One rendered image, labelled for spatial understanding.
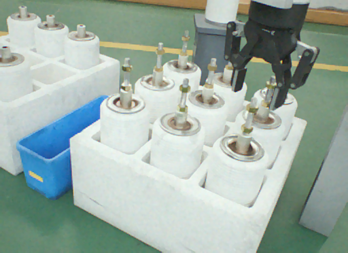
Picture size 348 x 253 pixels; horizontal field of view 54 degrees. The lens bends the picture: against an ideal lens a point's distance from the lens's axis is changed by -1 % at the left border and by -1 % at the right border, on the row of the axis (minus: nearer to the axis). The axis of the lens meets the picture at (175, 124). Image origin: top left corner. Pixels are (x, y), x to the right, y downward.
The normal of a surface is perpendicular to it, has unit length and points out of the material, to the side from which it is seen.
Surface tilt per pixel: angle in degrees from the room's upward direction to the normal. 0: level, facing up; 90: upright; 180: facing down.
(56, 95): 90
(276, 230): 0
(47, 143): 88
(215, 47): 90
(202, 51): 89
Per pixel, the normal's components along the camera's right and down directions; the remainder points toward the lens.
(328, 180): -0.47, 0.43
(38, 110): 0.85, 0.36
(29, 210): 0.11, -0.84
